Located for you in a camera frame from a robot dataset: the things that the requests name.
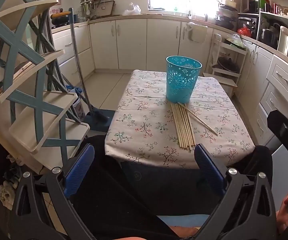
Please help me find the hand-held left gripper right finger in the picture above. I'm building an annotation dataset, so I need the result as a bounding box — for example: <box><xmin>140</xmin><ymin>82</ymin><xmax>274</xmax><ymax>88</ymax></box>
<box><xmin>194</xmin><ymin>144</ymin><xmax>278</xmax><ymax>240</ymax></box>

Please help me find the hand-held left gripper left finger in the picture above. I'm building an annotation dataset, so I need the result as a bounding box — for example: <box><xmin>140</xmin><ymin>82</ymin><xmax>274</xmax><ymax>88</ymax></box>
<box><xmin>14</xmin><ymin>144</ymin><xmax>96</xmax><ymax>240</ymax></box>

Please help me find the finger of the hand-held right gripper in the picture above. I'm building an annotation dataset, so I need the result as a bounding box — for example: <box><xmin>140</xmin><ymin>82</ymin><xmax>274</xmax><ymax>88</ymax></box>
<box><xmin>267</xmin><ymin>109</ymin><xmax>288</xmax><ymax>155</ymax></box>

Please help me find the bundle of wooden chopsticks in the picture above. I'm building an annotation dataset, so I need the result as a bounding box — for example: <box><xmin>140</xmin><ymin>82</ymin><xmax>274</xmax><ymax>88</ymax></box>
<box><xmin>170</xmin><ymin>101</ymin><xmax>219</xmax><ymax>153</ymax></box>

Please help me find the teal perforated plastic basket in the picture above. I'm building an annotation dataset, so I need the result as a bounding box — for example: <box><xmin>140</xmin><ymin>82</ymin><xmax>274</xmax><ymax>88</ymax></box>
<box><xmin>165</xmin><ymin>55</ymin><xmax>202</xmax><ymax>104</ymax></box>

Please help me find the person's right hand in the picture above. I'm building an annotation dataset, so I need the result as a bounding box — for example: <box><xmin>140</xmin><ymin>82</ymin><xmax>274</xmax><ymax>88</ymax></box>
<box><xmin>275</xmin><ymin>187</ymin><xmax>288</xmax><ymax>234</ymax></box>

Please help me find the cream panelled drawer cabinet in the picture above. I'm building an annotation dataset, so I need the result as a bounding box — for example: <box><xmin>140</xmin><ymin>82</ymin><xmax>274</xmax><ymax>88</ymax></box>
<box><xmin>234</xmin><ymin>36</ymin><xmax>288</xmax><ymax>143</ymax></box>

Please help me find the floral fabric bin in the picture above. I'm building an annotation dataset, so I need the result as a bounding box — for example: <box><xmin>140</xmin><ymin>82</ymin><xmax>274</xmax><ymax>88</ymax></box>
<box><xmin>73</xmin><ymin>94</ymin><xmax>86</xmax><ymax>121</ymax></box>

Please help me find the white small shelf trolley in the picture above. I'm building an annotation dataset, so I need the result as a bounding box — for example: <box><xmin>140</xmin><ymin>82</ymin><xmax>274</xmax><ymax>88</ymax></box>
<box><xmin>203</xmin><ymin>33</ymin><xmax>248</xmax><ymax>88</ymax></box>

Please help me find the white floral cloth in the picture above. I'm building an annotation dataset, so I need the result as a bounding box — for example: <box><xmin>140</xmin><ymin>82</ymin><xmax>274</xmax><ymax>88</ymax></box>
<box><xmin>0</xmin><ymin>155</ymin><xmax>22</xmax><ymax>210</ymax></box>

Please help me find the dark pan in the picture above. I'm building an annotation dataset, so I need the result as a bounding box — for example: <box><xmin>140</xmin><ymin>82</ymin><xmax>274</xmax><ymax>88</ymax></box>
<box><xmin>217</xmin><ymin>57</ymin><xmax>241</xmax><ymax>72</ymax></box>

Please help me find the floral tablecloth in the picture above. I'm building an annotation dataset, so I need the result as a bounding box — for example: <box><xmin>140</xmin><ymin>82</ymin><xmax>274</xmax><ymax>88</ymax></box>
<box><xmin>105</xmin><ymin>69</ymin><xmax>256</xmax><ymax>170</ymax></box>

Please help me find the white appliance shelf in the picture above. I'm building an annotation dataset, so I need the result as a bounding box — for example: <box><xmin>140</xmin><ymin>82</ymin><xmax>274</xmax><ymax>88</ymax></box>
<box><xmin>256</xmin><ymin>10</ymin><xmax>288</xmax><ymax>62</ymax></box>

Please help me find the black kettle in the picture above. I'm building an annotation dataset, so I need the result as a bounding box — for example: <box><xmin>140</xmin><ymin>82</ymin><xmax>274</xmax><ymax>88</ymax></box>
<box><xmin>261</xmin><ymin>27</ymin><xmax>280</xmax><ymax>48</ymax></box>

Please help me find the green plastic bag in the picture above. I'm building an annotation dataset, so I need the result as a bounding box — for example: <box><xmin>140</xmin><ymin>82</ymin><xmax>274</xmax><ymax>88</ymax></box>
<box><xmin>225</xmin><ymin>34</ymin><xmax>246</xmax><ymax>50</ymax></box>

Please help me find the red plastic bag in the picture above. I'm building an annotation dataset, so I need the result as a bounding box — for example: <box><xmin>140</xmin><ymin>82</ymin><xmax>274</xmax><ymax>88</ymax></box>
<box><xmin>237</xmin><ymin>27</ymin><xmax>253</xmax><ymax>38</ymax></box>

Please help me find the black toaster oven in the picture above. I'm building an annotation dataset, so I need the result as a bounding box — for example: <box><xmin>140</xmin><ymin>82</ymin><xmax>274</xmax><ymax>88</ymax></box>
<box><xmin>238</xmin><ymin>17</ymin><xmax>259</xmax><ymax>35</ymax></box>

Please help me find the blue and white shelf rack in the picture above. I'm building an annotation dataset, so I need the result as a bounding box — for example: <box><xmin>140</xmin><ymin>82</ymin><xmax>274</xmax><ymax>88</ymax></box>
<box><xmin>0</xmin><ymin>0</ymin><xmax>91</xmax><ymax>176</ymax></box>

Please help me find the white hanging cabinet bin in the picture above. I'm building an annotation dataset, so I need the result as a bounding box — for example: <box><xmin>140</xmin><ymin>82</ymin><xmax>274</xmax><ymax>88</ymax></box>
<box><xmin>186</xmin><ymin>22</ymin><xmax>207</xmax><ymax>43</ymax></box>

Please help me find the silver microwave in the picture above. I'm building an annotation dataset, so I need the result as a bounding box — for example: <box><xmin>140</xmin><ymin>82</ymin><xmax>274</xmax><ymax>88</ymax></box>
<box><xmin>241</xmin><ymin>0</ymin><xmax>260</xmax><ymax>13</ymax></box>

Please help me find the cream door cabinet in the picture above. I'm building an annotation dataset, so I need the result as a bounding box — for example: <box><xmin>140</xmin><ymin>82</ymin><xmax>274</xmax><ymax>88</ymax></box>
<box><xmin>88</xmin><ymin>15</ymin><xmax>237</xmax><ymax>73</ymax></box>

